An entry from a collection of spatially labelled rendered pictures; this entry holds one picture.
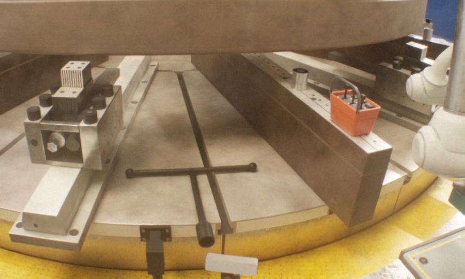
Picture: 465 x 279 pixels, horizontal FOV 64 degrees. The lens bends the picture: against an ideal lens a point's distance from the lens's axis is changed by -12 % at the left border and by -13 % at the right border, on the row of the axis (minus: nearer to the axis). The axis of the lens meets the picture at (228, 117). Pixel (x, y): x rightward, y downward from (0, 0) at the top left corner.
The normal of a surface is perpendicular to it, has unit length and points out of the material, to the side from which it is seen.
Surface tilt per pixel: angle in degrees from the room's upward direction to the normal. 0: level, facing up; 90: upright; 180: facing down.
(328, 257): 0
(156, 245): 0
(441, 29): 90
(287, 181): 0
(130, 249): 90
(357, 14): 90
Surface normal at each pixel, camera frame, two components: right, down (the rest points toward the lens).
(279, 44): 0.34, 0.43
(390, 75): -0.71, 0.28
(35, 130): 0.00, 0.44
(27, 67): 0.92, 0.22
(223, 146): 0.05, -0.90
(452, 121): -0.47, -0.44
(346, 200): -0.93, 0.12
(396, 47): -0.39, 0.39
